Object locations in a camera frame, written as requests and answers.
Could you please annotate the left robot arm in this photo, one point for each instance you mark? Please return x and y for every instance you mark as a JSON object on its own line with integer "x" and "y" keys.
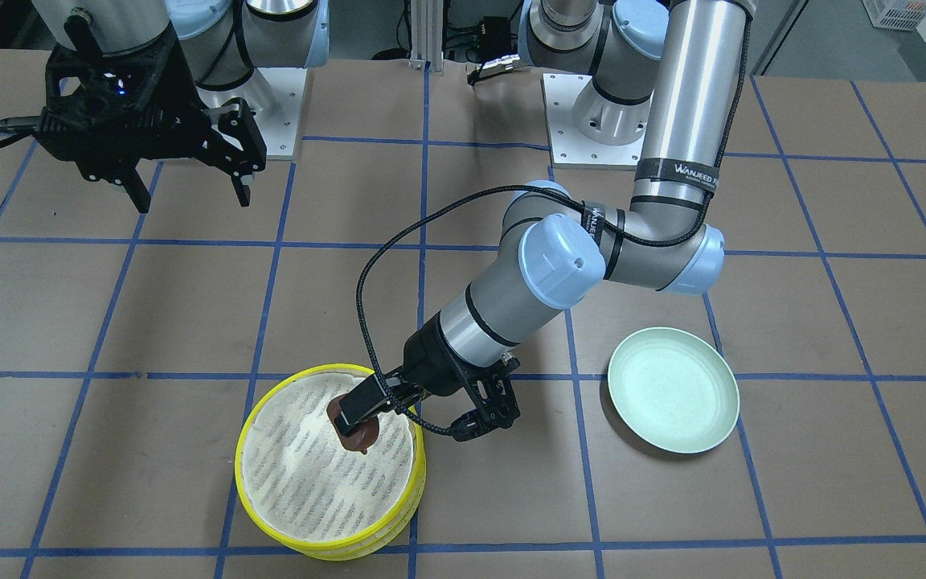
{"x": 555, "y": 249}

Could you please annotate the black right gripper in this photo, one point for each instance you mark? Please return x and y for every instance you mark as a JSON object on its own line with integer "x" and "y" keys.
{"x": 183, "y": 94}

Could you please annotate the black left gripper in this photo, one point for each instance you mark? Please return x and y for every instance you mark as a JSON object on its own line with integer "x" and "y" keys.
{"x": 428, "y": 351}

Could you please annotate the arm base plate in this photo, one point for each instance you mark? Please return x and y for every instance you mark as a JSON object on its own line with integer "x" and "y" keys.
{"x": 586, "y": 130}
{"x": 277, "y": 97}

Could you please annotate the yellow bamboo steamer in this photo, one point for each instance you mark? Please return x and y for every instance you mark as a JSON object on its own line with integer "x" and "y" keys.
{"x": 300, "y": 479}
{"x": 369, "y": 540}

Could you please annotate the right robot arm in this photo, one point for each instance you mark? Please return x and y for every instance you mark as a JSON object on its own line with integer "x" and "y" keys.
{"x": 223, "y": 41}

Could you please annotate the pale green plate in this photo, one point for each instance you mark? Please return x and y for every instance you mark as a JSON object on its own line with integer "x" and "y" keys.
{"x": 674, "y": 390}

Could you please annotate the brown bun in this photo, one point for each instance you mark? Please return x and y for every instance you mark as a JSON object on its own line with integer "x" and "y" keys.
{"x": 357, "y": 436}

